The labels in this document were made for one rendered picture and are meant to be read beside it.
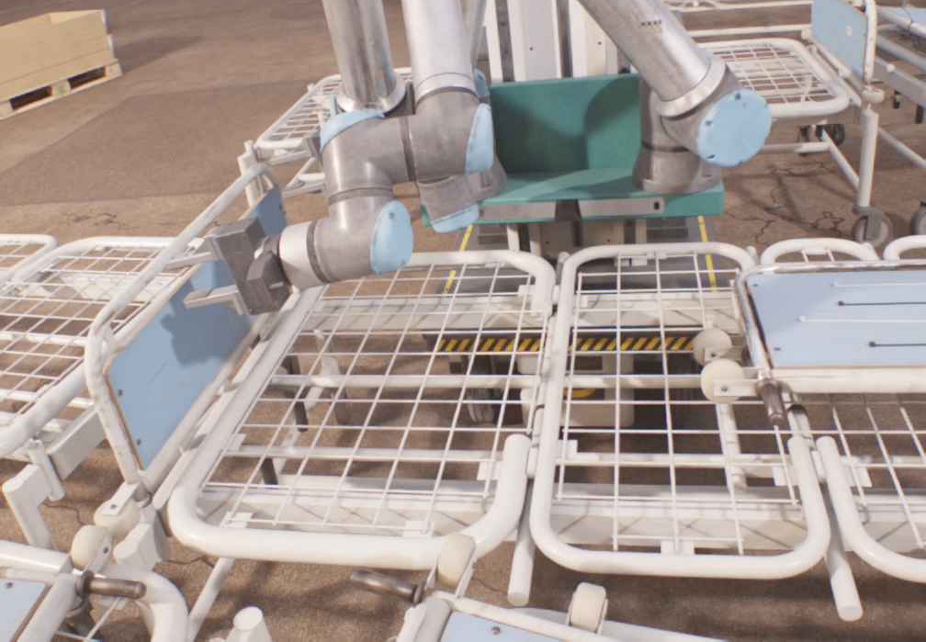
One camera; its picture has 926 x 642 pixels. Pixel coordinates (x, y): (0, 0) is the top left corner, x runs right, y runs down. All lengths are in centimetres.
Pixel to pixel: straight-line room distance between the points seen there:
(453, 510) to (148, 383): 50
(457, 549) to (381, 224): 41
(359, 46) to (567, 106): 52
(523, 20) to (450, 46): 79
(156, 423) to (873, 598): 131
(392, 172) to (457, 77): 16
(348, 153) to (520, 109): 87
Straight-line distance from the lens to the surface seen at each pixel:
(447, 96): 114
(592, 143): 195
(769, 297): 150
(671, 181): 180
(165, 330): 139
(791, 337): 138
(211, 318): 152
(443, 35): 120
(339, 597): 179
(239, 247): 117
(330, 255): 110
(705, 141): 158
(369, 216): 109
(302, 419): 175
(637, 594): 172
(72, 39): 731
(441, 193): 149
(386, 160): 111
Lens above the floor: 130
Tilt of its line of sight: 28 degrees down
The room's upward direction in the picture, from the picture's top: 8 degrees counter-clockwise
